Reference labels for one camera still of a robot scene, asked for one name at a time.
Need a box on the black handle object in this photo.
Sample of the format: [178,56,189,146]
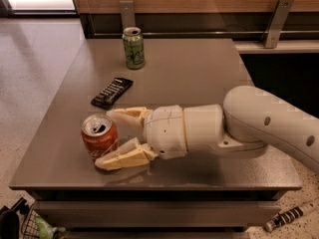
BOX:
[0,197,30,239]

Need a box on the horizontal metal rail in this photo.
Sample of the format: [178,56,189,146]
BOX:
[93,30,319,40]

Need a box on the red coke can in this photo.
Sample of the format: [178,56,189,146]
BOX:
[81,114,119,161]

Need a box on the green soda can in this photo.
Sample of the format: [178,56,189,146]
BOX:
[123,27,145,70]

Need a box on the black snack bar wrapper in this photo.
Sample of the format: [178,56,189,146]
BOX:
[91,78,134,110]

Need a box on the green bag in basket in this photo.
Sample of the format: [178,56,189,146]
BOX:
[35,216,67,239]

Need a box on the right metal wall bracket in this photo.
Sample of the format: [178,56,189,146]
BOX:
[263,0,295,49]

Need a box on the left metal wall bracket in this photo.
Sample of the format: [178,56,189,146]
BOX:
[120,0,136,29]

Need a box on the metal wall bracket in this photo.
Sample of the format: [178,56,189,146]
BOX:
[263,0,295,49]
[120,0,136,29]

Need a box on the grey table drawer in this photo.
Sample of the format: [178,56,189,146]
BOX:
[34,201,279,228]

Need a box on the black white striped tube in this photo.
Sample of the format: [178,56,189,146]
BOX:
[264,199,318,233]

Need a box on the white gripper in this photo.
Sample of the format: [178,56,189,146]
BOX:
[95,106,186,171]

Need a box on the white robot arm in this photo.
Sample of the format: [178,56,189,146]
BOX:
[95,86,319,173]

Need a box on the black wire basket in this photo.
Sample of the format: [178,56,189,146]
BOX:
[20,207,39,239]

